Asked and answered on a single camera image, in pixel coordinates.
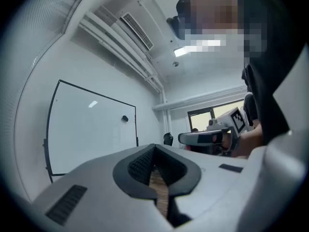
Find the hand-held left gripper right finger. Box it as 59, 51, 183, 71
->
154, 144, 252, 232

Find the black office chair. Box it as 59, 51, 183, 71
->
163, 132, 174, 146

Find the person's right forearm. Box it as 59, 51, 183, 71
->
231, 123, 264, 159

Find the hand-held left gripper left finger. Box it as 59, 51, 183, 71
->
31, 143, 175, 232

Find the white insulated pipe bundle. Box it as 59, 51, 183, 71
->
79, 10, 168, 103

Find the person's black shirt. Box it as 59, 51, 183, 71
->
235, 0, 300, 146

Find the white window blind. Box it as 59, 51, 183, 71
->
14, 0, 94, 65

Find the ceiling light panel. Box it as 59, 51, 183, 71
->
173, 46, 191, 57

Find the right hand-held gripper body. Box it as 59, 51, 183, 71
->
206, 106, 256, 152

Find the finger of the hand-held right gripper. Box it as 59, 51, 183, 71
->
178, 130, 225, 146

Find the black head-worn camera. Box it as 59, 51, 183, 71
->
166, 15, 182, 40

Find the person's right hand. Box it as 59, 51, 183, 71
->
221, 132, 236, 152

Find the white horizontal wall pipe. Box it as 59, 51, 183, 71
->
151, 85, 249, 111

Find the white air conditioner vent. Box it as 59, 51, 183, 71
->
120, 12, 155, 51

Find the white whiteboard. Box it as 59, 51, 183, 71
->
47, 79, 140, 177

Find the dark framed window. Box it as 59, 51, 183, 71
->
187, 99, 245, 132

